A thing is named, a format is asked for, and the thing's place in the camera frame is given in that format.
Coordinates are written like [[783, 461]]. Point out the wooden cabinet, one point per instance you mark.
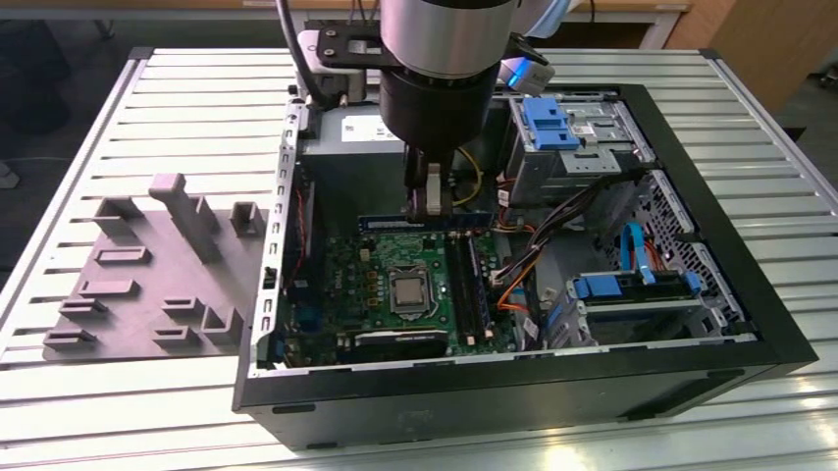
[[753, 49]]

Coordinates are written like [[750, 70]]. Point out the black graphics card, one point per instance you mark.
[[399, 346]]

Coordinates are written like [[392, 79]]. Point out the grey power supply unit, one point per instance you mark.
[[340, 181]]

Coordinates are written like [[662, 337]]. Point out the silver CPU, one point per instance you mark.
[[407, 292]]

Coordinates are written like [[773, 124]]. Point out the black CPU socket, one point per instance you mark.
[[407, 270]]

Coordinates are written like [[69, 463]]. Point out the black RAM slot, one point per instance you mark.
[[458, 289]]

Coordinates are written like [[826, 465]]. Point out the black open PC case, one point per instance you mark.
[[458, 407]]

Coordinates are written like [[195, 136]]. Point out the green motherboard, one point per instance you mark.
[[354, 275]]

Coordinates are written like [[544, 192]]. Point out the wooden desk white frame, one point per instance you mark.
[[642, 7]]

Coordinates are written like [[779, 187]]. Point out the grey parts rack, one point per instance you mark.
[[163, 265]]

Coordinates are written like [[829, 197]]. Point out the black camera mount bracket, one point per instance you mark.
[[340, 49]]

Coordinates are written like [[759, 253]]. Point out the metal drive cage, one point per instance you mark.
[[588, 162]]

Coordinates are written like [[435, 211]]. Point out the hard disk in blue carrier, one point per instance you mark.
[[606, 287]]

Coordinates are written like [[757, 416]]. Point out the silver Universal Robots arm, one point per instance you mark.
[[444, 34]]

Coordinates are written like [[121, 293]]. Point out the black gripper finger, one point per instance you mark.
[[414, 181], [439, 191]]

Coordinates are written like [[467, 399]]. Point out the blue drive latch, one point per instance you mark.
[[546, 122]]

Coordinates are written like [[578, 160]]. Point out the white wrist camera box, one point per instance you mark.
[[534, 73], [336, 83]]

